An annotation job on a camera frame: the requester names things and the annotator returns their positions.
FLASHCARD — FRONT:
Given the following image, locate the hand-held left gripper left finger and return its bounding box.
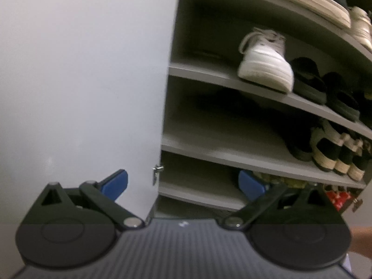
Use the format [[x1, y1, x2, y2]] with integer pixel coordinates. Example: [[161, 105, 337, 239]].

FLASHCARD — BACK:
[[25, 169, 144, 229]]

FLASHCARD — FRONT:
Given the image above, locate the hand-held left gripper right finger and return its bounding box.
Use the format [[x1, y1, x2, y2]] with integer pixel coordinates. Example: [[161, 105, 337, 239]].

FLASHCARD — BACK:
[[222, 170, 342, 229]]

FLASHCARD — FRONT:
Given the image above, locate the grey shoe cabinet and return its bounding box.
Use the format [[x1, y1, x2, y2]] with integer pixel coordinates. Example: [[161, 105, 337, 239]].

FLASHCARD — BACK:
[[145, 0, 372, 219]]

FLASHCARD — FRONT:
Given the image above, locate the plain white sneaker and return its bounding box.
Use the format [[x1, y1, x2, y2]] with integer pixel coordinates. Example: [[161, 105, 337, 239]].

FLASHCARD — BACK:
[[237, 27, 295, 94]]

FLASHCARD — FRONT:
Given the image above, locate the person's right forearm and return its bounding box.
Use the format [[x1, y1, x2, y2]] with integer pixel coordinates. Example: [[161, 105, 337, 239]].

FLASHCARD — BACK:
[[349, 226, 372, 258]]

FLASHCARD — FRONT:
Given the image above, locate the metal door hinge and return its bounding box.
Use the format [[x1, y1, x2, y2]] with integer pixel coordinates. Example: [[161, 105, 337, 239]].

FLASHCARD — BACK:
[[152, 164, 164, 186], [351, 197, 364, 213]]

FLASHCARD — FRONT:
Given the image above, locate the black shoe beige sole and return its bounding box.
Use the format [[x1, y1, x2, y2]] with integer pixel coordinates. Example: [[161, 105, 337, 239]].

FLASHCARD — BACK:
[[334, 134, 365, 181], [309, 119, 350, 172]]

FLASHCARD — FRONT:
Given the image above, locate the red patterned shoe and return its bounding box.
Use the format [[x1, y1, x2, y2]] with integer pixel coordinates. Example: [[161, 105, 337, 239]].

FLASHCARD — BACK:
[[325, 190, 351, 210]]

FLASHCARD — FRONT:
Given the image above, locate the white cabinet door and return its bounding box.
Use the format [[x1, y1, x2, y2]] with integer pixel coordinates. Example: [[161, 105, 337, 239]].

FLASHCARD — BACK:
[[0, 0, 182, 231]]

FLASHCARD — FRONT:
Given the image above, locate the cream white shoe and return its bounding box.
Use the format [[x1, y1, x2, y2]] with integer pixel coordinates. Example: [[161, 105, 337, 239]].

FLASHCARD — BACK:
[[348, 6, 372, 50]]

